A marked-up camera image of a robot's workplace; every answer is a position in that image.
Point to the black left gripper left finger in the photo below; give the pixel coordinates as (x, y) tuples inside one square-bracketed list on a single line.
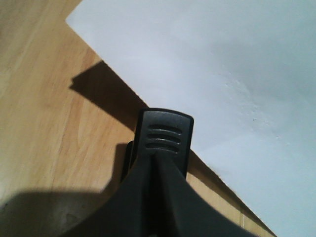
[(133, 210)]

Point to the black stapler orange label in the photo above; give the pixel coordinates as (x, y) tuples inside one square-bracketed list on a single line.
[(165, 131)]

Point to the white paper sheets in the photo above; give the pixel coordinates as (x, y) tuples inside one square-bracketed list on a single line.
[(245, 70)]

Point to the wooden desk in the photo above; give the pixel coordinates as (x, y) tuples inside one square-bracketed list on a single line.
[(65, 121)]

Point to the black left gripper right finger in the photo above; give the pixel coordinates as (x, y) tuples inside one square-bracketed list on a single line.
[(182, 212)]

